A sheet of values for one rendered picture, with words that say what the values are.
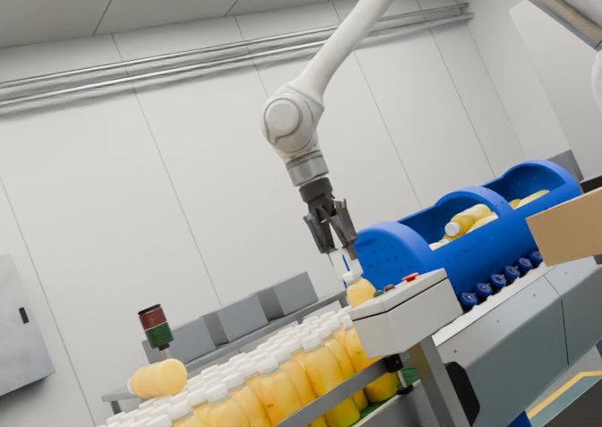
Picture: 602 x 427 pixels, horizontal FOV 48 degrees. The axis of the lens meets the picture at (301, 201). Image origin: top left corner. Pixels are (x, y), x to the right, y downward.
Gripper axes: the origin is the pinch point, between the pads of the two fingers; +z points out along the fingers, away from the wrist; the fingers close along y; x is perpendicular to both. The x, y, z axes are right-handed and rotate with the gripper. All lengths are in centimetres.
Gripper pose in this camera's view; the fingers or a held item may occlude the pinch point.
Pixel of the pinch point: (346, 263)
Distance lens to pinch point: 153.9
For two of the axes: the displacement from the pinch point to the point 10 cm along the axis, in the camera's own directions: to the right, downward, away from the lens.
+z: 3.8, 9.2, -0.7
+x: -7.1, 2.4, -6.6
